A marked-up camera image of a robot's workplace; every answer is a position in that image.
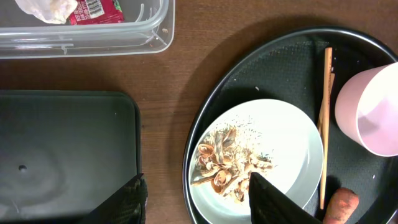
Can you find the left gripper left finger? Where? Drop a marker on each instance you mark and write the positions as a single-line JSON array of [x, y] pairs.
[[127, 205]]

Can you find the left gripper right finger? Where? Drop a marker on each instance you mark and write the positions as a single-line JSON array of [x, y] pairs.
[[270, 206]]

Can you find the orange carrot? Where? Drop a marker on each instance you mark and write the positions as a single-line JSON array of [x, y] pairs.
[[341, 206]]

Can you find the pink bowl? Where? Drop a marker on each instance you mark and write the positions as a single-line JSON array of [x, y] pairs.
[[366, 109]]

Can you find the red snack wrapper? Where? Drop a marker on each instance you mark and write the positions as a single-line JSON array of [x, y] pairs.
[[90, 12]]

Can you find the white tissue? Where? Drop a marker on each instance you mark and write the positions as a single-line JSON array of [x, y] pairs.
[[49, 11]]

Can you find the nut shell scraps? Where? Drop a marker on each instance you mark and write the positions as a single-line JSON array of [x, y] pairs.
[[227, 156]]

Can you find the grey plate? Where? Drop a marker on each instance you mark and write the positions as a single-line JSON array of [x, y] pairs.
[[275, 129]]

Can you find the black rectangular tray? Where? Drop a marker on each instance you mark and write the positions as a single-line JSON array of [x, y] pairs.
[[63, 153]]

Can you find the round black serving tray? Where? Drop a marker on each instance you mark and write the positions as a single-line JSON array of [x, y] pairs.
[[290, 68]]

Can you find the left wooden chopstick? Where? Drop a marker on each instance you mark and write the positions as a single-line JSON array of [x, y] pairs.
[[325, 157]]

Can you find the wooden chopstick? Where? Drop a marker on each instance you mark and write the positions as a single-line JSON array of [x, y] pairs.
[[325, 111], [325, 157]]

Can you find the right wooden chopstick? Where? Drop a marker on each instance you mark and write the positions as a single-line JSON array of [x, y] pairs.
[[325, 111]]

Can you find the clear plastic bin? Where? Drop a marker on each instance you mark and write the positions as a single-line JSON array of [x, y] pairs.
[[148, 28]]

